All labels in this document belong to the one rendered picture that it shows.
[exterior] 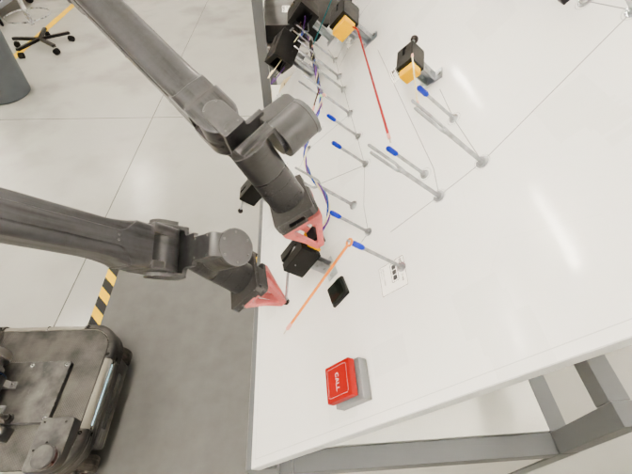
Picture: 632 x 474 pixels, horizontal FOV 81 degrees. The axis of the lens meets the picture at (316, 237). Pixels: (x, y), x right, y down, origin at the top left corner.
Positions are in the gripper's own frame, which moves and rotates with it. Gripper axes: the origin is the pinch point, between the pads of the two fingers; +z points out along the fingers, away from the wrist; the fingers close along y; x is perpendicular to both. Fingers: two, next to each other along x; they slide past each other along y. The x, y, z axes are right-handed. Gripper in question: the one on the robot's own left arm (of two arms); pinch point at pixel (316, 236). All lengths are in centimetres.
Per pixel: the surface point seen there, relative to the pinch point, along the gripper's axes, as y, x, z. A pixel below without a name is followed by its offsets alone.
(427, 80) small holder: 14.2, -30.3, -6.4
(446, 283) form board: -19.5, -13.2, 1.5
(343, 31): 43, -26, -13
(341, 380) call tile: -21.9, 5.0, 6.1
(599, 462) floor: -14, -38, 153
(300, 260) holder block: -1.9, 4.2, 1.2
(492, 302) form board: -25.4, -16.0, 0.3
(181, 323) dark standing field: 79, 92, 67
